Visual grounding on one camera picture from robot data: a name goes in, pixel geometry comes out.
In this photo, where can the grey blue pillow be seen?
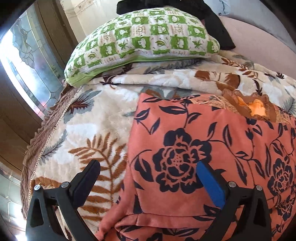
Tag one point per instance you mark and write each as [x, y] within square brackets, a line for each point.
[219, 7]

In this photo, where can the orange floral garment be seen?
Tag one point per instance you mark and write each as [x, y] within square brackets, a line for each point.
[246, 139]

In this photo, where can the cream leaf-pattern blanket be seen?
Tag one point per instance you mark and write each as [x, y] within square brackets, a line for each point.
[94, 121]

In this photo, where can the green white checkered pillow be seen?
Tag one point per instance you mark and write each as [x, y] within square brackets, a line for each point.
[147, 35]

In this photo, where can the black garment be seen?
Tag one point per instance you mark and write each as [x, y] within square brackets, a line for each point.
[197, 8]

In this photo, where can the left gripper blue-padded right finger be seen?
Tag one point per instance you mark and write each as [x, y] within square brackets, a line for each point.
[254, 222]

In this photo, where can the brown door stained glass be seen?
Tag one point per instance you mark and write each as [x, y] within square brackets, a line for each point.
[36, 43]

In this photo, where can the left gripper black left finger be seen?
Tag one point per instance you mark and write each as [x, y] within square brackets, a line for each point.
[42, 222]

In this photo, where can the pink bolster pillow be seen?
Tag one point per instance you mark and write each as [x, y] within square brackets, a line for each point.
[260, 46]

